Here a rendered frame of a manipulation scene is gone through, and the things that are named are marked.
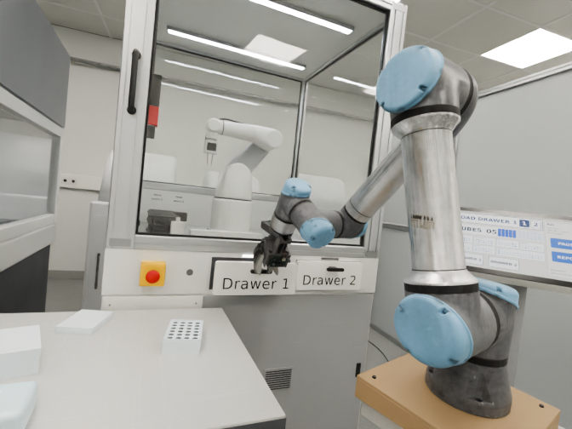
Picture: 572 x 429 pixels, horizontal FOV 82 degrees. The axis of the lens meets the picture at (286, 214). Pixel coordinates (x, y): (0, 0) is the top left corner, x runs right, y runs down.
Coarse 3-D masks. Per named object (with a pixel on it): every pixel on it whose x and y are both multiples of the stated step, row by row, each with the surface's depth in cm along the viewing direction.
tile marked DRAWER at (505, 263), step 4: (492, 256) 122; (492, 260) 121; (496, 260) 121; (500, 260) 120; (504, 260) 120; (508, 260) 119; (512, 260) 119; (516, 260) 119; (492, 264) 120; (496, 264) 120; (500, 264) 119; (504, 264) 119; (508, 264) 119; (512, 264) 118; (516, 264) 118; (504, 268) 118; (508, 268) 118; (512, 268) 117; (516, 268) 117
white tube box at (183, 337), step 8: (176, 320) 88; (184, 320) 89; (192, 320) 89; (200, 320) 89; (168, 328) 82; (176, 328) 84; (184, 328) 84; (192, 328) 85; (200, 328) 85; (168, 336) 78; (176, 336) 79; (184, 336) 79; (192, 336) 80; (200, 336) 79; (168, 344) 76; (176, 344) 77; (184, 344) 77; (192, 344) 77; (200, 344) 83; (168, 352) 76; (176, 352) 77; (184, 352) 77; (192, 352) 78
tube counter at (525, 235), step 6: (486, 228) 130; (492, 228) 129; (498, 228) 129; (504, 228) 128; (486, 234) 128; (492, 234) 128; (498, 234) 127; (504, 234) 126; (510, 234) 126; (516, 234) 125; (522, 234) 124; (528, 234) 124; (534, 234) 123; (540, 234) 123; (534, 240) 122; (540, 240) 121
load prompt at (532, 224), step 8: (464, 216) 136; (472, 216) 135; (480, 216) 134; (488, 216) 133; (496, 216) 132; (504, 216) 131; (488, 224) 131; (496, 224) 130; (504, 224) 129; (512, 224) 128; (520, 224) 127; (528, 224) 127; (536, 224) 126
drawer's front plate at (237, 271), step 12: (216, 264) 106; (228, 264) 107; (240, 264) 109; (252, 264) 110; (288, 264) 115; (216, 276) 106; (228, 276) 108; (240, 276) 109; (252, 276) 111; (264, 276) 112; (276, 276) 114; (288, 276) 116; (216, 288) 106; (240, 288) 110; (276, 288) 114
